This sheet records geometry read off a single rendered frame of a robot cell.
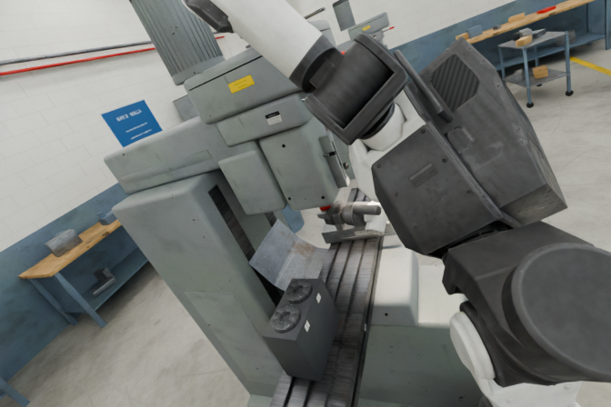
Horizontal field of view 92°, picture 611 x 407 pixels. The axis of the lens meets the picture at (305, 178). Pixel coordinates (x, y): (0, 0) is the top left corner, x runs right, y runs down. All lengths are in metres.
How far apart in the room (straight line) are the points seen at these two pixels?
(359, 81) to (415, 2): 6.95
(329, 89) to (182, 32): 0.70
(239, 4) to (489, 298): 0.50
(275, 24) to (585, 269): 0.47
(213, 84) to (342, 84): 0.59
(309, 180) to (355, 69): 0.59
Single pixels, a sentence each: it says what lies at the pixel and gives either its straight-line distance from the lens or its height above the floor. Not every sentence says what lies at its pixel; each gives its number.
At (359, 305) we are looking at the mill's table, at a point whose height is 0.98.
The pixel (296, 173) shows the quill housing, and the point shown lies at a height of 1.47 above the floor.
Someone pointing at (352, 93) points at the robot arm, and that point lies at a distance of 0.49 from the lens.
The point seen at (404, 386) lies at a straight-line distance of 1.69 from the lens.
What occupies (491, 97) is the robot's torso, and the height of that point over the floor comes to 1.65.
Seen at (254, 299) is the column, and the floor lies 1.00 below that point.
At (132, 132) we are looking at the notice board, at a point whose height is 1.79.
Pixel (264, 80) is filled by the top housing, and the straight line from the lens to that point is 0.91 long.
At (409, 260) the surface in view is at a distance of 1.37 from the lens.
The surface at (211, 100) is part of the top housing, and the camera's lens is 1.03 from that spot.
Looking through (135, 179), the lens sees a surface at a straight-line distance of 1.50.
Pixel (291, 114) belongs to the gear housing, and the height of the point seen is 1.67.
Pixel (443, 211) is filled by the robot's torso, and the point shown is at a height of 1.53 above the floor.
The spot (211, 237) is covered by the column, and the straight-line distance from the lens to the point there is 1.22.
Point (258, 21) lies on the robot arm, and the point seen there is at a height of 1.88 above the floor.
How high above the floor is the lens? 1.81
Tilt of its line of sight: 21 degrees down
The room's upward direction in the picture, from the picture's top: 24 degrees counter-clockwise
